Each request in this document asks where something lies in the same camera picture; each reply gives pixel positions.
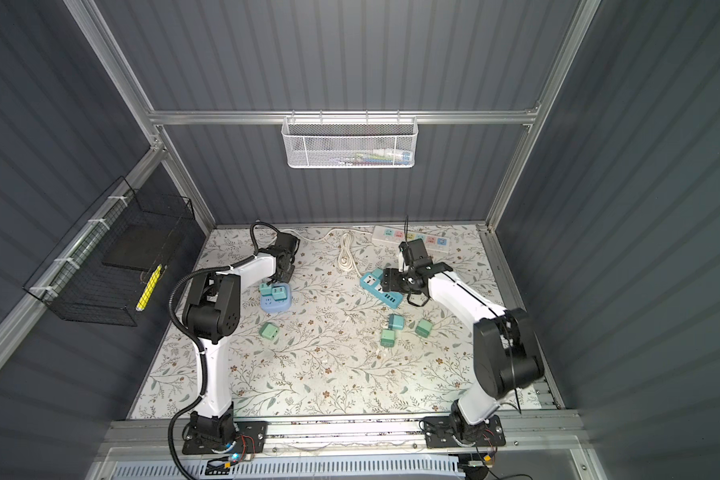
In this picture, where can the black wire side basket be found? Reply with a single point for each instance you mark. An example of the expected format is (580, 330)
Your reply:
(108, 272)

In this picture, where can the green plug centre lower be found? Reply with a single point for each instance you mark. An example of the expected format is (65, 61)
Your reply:
(387, 338)

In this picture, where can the lavender square power socket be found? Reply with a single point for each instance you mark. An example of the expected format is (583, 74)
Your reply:
(268, 305)

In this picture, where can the yellow marker in basket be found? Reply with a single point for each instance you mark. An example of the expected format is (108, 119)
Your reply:
(149, 288)

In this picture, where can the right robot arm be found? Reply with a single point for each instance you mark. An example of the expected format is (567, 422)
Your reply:
(506, 354)

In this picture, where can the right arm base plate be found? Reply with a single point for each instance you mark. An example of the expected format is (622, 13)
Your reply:
(441, 432)

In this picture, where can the pens in white basket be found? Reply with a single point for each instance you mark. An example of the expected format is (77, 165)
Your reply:
(383, 157)

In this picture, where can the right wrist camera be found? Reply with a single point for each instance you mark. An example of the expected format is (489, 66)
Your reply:
(402, 265)

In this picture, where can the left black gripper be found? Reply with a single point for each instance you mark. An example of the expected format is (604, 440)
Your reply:
(287, 279)

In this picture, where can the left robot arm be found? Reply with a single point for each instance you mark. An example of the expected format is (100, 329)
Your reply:
(212, 313)

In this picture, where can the green plug centre right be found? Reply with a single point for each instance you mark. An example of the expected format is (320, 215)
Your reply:
(423, 328)

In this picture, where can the green plug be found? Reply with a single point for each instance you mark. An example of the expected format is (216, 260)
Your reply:
(423, 328)
(269, 331)
(387, 338)

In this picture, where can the teal plug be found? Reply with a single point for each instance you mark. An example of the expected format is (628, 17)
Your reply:
(396, 322)
(265, 289)
(279, 293)

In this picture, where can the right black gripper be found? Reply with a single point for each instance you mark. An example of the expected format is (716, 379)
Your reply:
(390, 280)

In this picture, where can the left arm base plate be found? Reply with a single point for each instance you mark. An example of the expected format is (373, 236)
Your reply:
(206, 436)

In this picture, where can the black pad in basket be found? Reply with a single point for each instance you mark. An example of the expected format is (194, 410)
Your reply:
(142, 248)

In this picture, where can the teal power strip with USB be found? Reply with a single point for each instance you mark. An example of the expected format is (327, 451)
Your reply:
(371, 282)

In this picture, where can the green plug far left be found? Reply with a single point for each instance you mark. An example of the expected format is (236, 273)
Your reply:
(269, 331)

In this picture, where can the white wire wall basket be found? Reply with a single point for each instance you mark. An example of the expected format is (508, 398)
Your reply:
(311, 145)

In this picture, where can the white long power strip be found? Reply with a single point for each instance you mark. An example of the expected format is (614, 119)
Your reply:
(384, 235)

